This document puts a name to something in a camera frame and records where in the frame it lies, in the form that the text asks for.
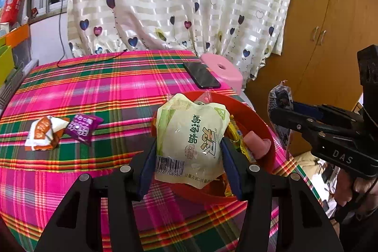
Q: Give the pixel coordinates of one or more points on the pink jelly cup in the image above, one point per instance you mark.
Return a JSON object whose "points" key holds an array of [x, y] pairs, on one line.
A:
{"points": [[257, 142]]}

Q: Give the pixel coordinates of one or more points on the wooden cabinet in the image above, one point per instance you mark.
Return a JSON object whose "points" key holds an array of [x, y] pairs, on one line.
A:
{"points": [[324, 18]]}

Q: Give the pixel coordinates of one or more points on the purple snack packet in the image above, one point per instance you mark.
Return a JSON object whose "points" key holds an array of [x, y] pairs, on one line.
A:
{"points": [[81, 128]]}

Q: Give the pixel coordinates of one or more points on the orange box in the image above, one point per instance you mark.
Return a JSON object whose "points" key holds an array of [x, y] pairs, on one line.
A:
{"points": [[19, 35]]}

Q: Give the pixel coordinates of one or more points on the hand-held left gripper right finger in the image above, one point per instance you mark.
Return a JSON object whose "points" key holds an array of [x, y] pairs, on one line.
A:
{"points": [[231, 169]]}

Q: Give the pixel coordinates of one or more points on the pink plastic stool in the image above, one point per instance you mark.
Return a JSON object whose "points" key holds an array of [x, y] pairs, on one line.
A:
{"points": [[227, 72]]}

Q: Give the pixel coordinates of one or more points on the yellow-green cardboard box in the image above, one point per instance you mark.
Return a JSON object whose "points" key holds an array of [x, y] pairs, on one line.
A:
{"points": [[6, 66]]}

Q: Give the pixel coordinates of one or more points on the pink plaid tablecloth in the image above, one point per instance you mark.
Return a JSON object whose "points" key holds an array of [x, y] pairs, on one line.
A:
{"points": [[88, 86]]}

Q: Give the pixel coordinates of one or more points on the red plastic basket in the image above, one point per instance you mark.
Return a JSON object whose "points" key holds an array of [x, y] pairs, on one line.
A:
{"points": [[257, 122]]}

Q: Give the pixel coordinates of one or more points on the black smartphone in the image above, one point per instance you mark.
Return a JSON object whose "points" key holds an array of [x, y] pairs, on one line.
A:
{"points": [[202, 75]]}

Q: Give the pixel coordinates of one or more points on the person's right hand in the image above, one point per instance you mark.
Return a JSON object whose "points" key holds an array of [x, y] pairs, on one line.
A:
{"points": [[345, 187]]}

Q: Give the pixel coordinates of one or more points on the pale green snack packet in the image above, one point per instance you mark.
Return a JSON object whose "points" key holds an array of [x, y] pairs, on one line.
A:
{"points": [[189, 137]]}

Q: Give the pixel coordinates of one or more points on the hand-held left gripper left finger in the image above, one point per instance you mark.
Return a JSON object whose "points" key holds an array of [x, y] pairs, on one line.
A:
{"points": [[147, 169]]}

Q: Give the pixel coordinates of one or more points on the long orange snack packet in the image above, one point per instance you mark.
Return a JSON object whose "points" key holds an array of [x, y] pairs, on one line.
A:
{"points": [[236, 134]]}

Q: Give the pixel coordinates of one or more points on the orange white snack packet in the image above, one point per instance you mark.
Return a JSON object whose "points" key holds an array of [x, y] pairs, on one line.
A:
{"points": [[41, 134]]}

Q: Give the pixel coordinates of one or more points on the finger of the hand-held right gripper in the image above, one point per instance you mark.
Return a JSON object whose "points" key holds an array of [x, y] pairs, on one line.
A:
{"points": [[295, 122], [307, 110]]}

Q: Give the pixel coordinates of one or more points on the white heart print curtain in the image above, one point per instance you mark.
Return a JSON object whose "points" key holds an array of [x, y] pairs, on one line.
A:
{"points": [[177, 4]]}

